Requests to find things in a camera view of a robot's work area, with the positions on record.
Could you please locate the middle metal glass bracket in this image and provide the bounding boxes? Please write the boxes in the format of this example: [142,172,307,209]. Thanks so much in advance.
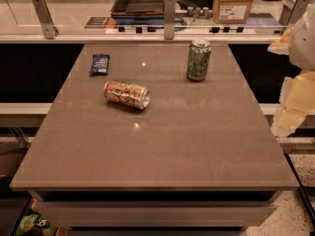
[164,0,176,40]

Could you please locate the dark printed placard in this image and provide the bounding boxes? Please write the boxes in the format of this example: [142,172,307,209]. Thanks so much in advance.
[85,17,109,28]

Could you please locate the right metal glass bracket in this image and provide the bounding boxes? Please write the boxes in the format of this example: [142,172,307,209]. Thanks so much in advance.
[279,0,311,32]

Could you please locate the cardboard box with label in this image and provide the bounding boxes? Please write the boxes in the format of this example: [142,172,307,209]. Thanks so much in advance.
[212,0,253,24]

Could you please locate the grey table drawer front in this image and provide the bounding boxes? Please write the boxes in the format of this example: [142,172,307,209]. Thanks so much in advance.
[35,202,277,228]

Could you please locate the metal glass bracket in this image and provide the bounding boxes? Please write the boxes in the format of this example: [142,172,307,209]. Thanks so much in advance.
[164,0,176,40]
[279,0,311,32]
[32,0,59,39]

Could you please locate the dark blue snack packet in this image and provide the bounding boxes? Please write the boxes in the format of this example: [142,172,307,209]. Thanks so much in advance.
[90,54,110,75]

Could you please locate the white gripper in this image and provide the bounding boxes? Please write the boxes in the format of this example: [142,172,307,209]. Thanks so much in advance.
[267,4,315,137]

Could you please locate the green soda can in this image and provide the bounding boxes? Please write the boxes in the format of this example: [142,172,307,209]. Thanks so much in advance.
[187,39,211,82]

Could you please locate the left metal glass bracket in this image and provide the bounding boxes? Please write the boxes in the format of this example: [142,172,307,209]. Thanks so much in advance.
[32,0,59,39]

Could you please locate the orange soda can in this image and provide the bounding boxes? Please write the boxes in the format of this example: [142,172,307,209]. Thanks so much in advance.
[103,80,150,110]

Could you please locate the green chip bag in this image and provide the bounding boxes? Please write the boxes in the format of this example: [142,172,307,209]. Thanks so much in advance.
[14,214,57,236]

